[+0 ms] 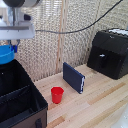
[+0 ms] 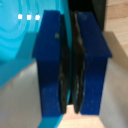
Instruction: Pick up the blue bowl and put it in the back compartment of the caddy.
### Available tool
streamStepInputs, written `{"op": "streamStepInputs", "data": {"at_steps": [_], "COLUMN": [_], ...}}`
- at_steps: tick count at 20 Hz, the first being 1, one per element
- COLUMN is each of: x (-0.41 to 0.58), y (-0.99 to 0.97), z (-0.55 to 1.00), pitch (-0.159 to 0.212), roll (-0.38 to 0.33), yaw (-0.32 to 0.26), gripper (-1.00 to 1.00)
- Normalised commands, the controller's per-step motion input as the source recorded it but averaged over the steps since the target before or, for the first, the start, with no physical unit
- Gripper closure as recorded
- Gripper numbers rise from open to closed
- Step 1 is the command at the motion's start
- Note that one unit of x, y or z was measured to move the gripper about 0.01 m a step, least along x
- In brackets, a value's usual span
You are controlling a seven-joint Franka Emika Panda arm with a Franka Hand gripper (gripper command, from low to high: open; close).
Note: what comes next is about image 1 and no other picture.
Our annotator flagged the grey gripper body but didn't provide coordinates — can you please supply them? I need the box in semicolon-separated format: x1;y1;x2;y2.
0;20;36;42

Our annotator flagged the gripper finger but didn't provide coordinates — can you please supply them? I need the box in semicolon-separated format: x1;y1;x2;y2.
10;39;20;54

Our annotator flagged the blue bowl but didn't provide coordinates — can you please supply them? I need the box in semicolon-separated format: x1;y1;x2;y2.
0;44;16;66

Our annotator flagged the red plastic cup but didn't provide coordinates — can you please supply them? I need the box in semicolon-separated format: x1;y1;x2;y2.
50;86;65;105

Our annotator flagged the dark blue flat box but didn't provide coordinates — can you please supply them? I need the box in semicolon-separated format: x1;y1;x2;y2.
62;61;86;95

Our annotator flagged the black open carrying case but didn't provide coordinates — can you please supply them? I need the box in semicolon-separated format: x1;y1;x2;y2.
0;59;49;128

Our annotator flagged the black closed equipment case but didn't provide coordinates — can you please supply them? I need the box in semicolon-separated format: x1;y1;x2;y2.
86;27;128;81

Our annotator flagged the wooden vertical post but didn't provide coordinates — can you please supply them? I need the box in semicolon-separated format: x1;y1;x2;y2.
57;0;70;73

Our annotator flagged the black cable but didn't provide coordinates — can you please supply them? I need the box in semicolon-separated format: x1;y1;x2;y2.
34;0;125;35

